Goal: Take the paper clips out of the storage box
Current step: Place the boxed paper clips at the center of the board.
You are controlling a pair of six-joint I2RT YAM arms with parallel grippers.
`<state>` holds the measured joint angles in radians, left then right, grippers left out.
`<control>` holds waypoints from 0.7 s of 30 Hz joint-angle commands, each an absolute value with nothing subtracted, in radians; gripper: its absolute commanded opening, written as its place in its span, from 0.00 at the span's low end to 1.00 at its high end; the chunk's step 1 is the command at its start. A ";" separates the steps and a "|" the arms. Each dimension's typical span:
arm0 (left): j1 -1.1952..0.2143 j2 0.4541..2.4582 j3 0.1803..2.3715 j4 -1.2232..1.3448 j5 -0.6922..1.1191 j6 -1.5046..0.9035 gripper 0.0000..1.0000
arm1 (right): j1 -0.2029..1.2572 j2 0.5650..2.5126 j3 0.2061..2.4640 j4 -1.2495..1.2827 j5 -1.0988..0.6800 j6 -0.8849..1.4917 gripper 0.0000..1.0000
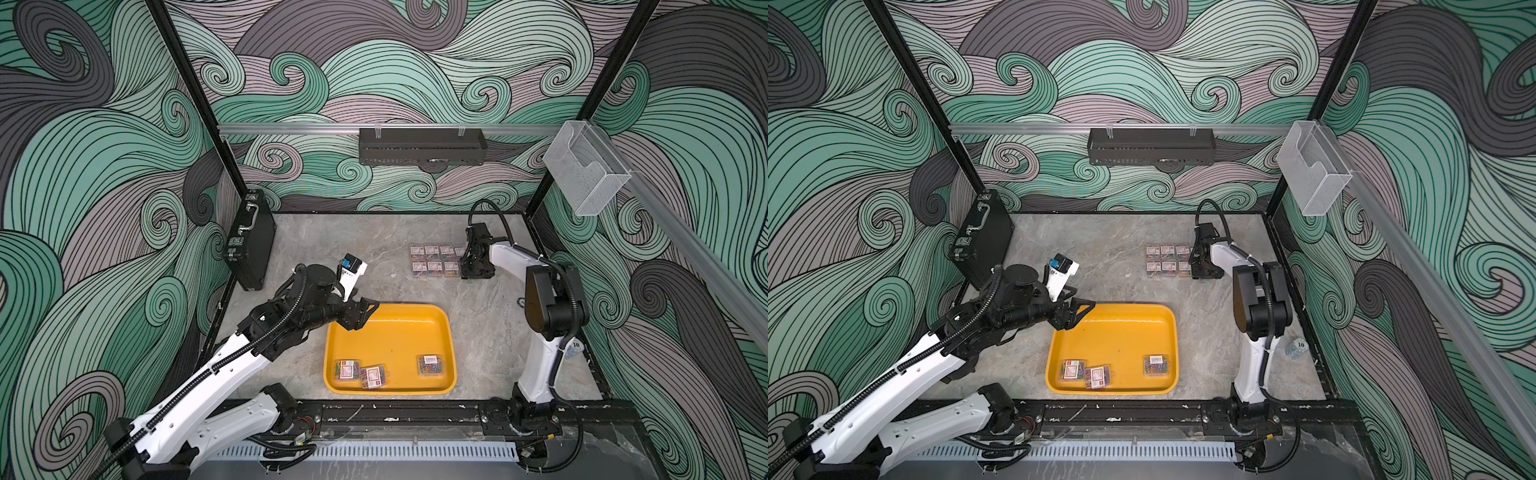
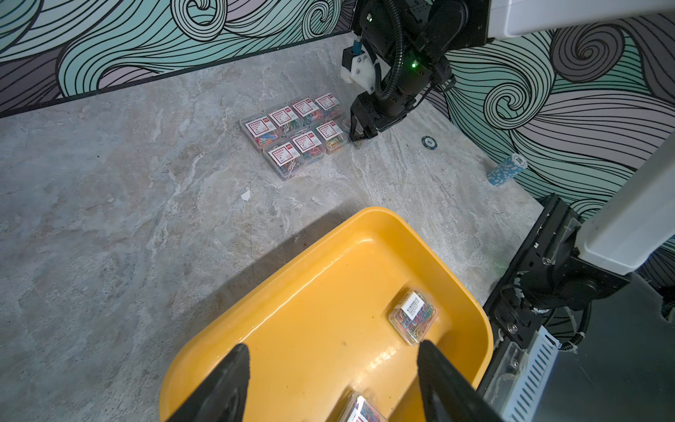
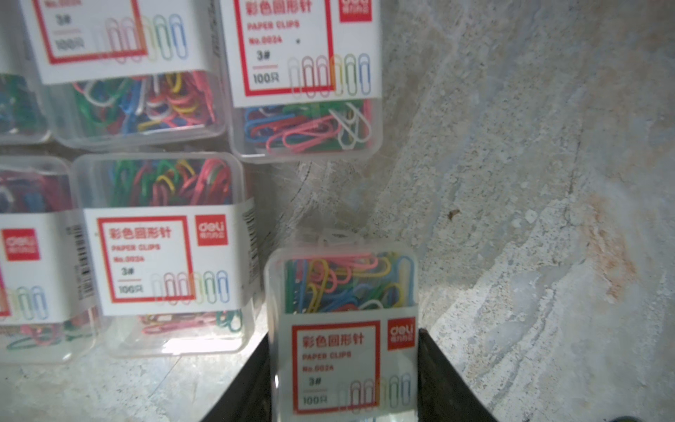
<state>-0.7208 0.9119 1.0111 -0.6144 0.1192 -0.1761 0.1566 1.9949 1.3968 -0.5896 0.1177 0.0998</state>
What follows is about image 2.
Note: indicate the paper clip box five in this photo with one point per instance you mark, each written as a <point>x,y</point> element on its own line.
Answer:
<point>284,157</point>

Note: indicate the paper clip box one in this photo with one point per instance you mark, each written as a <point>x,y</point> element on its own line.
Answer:
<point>307,110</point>

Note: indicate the paper clip box ten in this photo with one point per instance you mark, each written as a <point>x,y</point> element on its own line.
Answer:
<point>413,316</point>

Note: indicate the paper clip box eleven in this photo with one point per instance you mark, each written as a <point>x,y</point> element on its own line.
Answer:
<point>260,130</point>

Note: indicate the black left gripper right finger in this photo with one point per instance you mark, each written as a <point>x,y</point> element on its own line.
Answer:
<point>446,394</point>

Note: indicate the yellow plastic tray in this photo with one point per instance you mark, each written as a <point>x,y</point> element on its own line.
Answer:
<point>318,328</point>

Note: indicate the small dark round token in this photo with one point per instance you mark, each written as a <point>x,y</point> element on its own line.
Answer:
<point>429,142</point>

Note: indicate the small clear dice cup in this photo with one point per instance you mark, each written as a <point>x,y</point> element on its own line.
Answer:
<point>507,170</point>

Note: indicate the paper clip box three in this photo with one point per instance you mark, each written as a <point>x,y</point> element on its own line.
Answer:
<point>285,119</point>

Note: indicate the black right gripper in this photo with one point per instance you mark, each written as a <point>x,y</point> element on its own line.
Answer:
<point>400,92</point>

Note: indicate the white slotted cable duct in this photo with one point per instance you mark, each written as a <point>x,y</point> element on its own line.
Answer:
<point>531,381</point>

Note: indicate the paper clip box seven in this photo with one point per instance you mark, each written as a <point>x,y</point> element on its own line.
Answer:
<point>359,409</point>

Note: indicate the paper clip box nine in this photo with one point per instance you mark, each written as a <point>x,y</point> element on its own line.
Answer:
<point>357,135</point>

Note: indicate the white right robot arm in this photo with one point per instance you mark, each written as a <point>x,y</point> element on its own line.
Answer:
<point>585,105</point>

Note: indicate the paper clip box four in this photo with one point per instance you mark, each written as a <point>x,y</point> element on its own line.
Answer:
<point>309,145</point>

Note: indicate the paper clip box two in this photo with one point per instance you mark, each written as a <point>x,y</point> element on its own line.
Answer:
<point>329,105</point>

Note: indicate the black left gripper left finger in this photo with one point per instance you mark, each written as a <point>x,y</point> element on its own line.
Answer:
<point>221,397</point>

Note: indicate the paper clip box eight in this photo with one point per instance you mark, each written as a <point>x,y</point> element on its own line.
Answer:
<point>331,136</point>

